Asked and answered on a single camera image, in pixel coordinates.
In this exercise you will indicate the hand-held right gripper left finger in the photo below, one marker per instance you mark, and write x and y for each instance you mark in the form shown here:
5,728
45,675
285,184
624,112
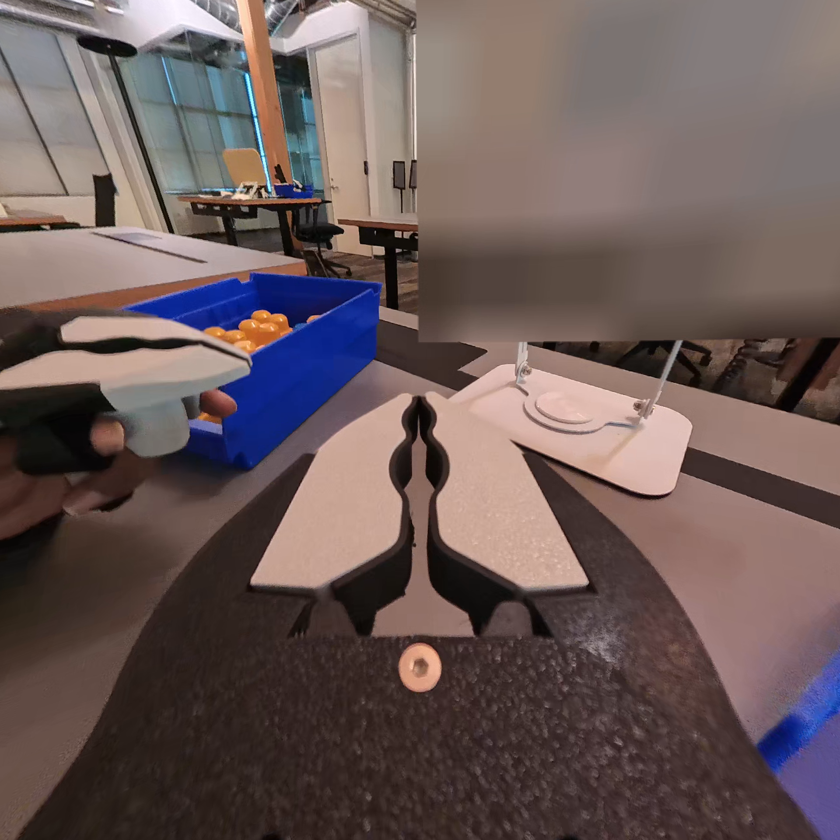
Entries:
328,525

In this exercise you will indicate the person's left hand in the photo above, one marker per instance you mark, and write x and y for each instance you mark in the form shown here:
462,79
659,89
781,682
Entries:
79,499

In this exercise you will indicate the black floor lamp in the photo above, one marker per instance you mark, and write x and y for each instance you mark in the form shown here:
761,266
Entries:
105,46

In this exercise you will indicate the beige divider panel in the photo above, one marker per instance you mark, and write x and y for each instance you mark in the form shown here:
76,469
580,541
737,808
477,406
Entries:
243,167

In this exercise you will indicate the pile of toy blocks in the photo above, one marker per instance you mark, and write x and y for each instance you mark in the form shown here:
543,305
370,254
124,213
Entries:
259,328

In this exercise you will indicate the black office chair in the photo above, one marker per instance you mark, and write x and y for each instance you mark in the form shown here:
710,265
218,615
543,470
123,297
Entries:
105,197
318,231
676,358

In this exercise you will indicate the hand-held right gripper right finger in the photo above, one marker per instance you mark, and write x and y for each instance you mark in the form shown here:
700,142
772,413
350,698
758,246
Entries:
505,525

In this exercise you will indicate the blue object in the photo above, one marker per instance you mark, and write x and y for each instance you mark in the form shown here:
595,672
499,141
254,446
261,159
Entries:
800,728

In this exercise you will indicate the blue plastic bin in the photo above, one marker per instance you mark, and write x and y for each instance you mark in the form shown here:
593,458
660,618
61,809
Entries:
295,380

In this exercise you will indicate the wooden pillar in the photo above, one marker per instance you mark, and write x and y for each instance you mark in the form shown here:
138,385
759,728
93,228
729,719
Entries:
262,98

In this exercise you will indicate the white door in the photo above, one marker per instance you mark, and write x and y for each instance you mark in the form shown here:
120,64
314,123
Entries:
341,131

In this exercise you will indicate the grey wood-edged desk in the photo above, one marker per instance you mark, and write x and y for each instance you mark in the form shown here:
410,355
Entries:
65,262
380,224
33,220
262,200

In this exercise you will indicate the small blue bin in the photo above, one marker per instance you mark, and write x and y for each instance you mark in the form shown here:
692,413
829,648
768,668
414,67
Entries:
292,190

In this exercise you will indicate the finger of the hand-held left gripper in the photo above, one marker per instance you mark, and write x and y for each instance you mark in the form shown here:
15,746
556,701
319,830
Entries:
144,374
131,328

